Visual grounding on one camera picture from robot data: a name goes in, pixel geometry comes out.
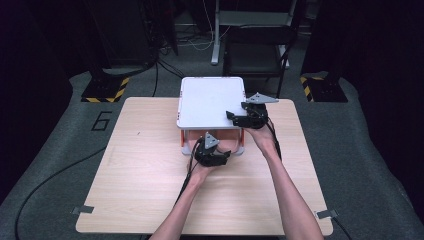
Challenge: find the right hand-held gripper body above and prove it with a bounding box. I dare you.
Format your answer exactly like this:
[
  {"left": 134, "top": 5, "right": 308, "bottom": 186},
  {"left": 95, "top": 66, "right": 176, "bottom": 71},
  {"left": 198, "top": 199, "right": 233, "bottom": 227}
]
[{"left": 244, "top": 92, "right": 280, "bottom": 130}]

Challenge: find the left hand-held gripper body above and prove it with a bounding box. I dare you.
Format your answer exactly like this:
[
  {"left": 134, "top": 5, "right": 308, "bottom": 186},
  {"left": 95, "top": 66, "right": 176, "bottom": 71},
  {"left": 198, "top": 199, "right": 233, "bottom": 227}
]
[{"left": 194, "top": 131, "right": 222, "bottom": 168}]

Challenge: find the white two-tier shoe rack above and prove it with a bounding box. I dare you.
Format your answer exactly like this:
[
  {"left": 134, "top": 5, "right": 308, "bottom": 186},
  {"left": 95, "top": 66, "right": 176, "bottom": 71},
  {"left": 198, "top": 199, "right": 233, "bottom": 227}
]
[{"left": 176, "top": 76, "right": 251, "bottom": 157}]

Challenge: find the person's left hand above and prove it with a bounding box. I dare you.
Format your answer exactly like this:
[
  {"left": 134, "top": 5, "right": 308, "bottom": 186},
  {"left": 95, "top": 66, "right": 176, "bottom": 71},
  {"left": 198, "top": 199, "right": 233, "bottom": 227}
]
[{"left": 188, "top": 163, "right": 223, "bottom": 183}]

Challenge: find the person's right hand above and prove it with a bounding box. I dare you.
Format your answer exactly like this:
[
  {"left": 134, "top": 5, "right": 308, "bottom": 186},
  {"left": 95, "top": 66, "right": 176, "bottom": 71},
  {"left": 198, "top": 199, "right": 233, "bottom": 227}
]
[{"left": 244, "top": 123, "right": 280, "bottom": 158}]

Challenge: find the black folding chair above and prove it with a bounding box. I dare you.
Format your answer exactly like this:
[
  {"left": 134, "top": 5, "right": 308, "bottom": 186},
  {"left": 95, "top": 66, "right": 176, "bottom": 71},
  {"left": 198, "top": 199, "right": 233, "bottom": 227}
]
[{"left": 222, "top": 25, "right": 295, "bottom": 100}]

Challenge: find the black stand base striped edge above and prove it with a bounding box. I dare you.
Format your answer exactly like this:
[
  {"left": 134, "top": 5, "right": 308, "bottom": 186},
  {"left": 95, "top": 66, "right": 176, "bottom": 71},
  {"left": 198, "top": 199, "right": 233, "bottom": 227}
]
[
  {"left": 80, "top": 75, "right": 131, "bottom": 104},
  {"left": 299, "top": 75, "right": 350, "bottom": 103}
]

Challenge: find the grey tape piece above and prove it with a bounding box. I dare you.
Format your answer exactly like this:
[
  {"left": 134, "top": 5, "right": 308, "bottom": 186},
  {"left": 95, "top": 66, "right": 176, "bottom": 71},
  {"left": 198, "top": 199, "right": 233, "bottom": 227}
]
[
  {"left": 314, "top": 208, "right": 339, "bottom": 220},
  {"left": 72, "top": 204, "right": 96, "bottom": 216}
]

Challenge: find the dark curtain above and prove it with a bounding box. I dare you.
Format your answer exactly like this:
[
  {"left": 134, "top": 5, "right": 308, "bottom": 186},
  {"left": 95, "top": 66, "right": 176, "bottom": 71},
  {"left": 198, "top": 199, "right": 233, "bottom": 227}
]
[
  {"left": 301, "top": 0, "right": 424, "bottom": 223},
  {"left": 0, "top": 0, "right": 91, "bottom": 204}
]

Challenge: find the black equipment cabinet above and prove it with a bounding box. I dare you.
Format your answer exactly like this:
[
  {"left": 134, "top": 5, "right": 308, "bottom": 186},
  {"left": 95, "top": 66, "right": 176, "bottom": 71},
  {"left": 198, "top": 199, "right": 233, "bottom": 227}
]
[{"left": 84, "top": 0, "right": 158, "bottom": 68}]

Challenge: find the left hand-held gripper cable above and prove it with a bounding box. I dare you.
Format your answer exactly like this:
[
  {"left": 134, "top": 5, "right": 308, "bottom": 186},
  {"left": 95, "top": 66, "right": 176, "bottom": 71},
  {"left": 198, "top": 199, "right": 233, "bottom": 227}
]
[{"left": 174, "top": 135, "right": 205, "bottom": 208}]

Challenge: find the hand-held gripper cable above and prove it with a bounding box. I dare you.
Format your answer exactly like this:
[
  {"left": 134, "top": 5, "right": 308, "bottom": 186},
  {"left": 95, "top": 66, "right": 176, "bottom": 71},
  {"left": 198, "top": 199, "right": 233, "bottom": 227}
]
[
  {"left": 264, "top": 115, "right": 283, "bottom": 162},
  {"left": 174, "top": 135, "right": 205, "bottom": 208}
]

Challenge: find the right hand-held gripper cable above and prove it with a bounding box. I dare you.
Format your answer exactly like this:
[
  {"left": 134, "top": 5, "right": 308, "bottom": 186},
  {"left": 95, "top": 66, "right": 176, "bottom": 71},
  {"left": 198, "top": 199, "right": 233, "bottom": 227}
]
[{"left": 264, "top": 115, "right": 283, "bottom": 162}]

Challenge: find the white metal desk frame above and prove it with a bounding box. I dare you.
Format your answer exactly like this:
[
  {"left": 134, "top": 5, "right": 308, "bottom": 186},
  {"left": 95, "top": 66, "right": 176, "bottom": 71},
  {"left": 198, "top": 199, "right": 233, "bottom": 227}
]
[{"left": 210, "top": 0, "right": 298, "bottom": 70}]

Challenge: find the white cable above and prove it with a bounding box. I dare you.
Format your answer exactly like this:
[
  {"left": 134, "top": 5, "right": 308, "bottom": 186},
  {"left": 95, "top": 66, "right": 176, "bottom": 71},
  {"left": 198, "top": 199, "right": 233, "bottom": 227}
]
[{"left": 178, "top": 0, "right": 232, "bottom": 52}]

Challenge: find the black cable bundle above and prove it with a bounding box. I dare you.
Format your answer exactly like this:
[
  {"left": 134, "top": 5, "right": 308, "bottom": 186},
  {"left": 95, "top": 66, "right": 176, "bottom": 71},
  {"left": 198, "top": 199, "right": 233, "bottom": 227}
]
[{"left": 151, "top": 43, "right": 186, "bottom": 98}]

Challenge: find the long black floor cable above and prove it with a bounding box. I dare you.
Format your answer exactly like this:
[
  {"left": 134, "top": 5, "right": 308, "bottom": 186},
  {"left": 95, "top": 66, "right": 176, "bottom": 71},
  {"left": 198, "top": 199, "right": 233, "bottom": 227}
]
[{"left": 14, "top": 146, "right": 108, "bottom": 240}]

